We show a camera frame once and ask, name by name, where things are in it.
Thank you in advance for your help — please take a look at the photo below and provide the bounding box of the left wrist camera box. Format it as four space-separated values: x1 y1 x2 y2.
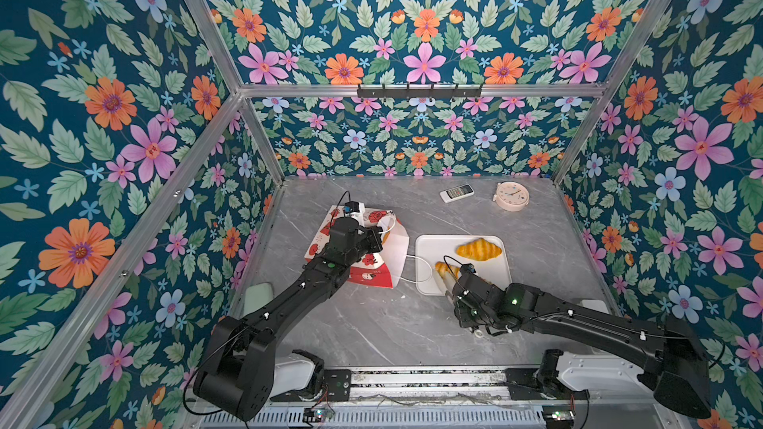
342 201 366 226

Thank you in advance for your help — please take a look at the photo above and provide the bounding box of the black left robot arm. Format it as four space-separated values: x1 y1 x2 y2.
189 216 383 421

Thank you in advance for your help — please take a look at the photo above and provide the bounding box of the pink round alarm clock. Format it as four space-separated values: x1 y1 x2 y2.
493 182 531 213

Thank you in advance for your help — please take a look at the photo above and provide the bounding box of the long twisted fake bread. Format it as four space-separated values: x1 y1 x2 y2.
434 261 460 297

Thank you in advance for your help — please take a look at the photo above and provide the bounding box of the white rectangular tray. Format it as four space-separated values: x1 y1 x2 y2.
413 234 512 297

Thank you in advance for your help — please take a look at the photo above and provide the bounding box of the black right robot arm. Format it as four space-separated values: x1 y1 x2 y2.
440 265 711 419

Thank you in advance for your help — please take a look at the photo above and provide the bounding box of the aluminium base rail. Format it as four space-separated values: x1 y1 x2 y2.
256 355 655 405

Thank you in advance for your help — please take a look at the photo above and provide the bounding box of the black wall hook bar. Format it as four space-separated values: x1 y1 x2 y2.
356 83 483 100

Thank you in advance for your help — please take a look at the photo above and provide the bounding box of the white and red paper bag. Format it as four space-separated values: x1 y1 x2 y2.
304 205 414 288

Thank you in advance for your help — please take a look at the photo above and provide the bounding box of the yellow fake croissant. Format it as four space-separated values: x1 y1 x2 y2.
456 238 503 262

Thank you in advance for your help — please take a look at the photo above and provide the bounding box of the white remote control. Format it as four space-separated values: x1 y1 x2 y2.
439 184 475 204

